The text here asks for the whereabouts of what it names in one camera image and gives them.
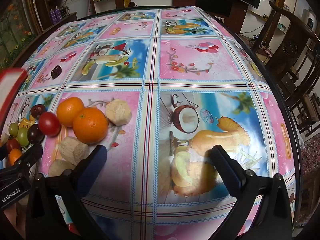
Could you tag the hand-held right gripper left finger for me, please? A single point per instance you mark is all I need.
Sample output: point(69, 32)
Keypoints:
point(96, 160)

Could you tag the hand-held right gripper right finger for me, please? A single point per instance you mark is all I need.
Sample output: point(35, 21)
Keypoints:
point(225, 162)

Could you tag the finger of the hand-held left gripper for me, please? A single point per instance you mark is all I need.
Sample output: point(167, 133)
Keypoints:
point(3, 152)
point(28, 156)

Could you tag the red cherry tomato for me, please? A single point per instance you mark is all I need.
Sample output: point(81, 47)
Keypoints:
point(12, 144)

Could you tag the orange cherry tomato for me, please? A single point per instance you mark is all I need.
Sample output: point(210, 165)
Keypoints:
point(15, 155)

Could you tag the dark purple plum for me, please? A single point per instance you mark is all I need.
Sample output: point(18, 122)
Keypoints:
point(35, 133)

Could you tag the green grape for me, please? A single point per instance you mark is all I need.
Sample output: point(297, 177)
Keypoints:
point(23, 136)
point(13, 128)

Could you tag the peeled sugarcane piece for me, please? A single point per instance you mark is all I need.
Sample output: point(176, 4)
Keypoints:
point(73, 150)
point(60, 168)
point(117, 111)

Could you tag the red rectangular tray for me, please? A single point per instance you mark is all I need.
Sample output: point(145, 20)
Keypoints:
point(12, 73)

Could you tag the orange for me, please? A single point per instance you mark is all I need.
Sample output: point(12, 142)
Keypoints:
point(90, 125)
point(70, 111)

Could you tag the large red tomato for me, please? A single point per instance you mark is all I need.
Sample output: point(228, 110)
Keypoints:
point(49, 123)

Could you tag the red jujube date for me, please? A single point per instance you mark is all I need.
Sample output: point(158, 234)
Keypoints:
point(37, 110)

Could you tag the floral rug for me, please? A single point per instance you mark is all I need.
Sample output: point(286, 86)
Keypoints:
point(311, 160)

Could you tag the dark brown dried date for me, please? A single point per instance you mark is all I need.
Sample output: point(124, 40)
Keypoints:
point(56, 71)

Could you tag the fruit print tablecloth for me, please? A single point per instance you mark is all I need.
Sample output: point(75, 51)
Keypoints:
point(155, 85)

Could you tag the dark wooden armchair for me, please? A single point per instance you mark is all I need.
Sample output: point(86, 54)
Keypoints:
point(307, 110)
point(291, 45)

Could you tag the flower picture panel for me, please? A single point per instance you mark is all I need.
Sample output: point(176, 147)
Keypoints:
point(12, 30)

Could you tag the dark wooden side cabinet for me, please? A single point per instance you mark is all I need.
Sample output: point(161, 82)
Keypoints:
point(71, 16)

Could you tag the white teal appliance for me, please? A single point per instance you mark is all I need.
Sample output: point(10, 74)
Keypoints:
point(310, 18)

